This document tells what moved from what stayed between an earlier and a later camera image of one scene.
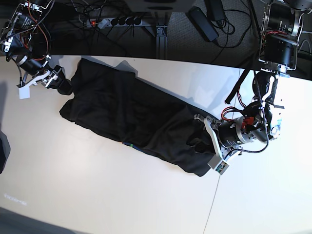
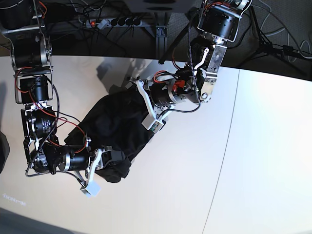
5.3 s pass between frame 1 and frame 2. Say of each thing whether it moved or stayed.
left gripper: moved
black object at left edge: stayed
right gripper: moved
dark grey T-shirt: moved
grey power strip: stayed
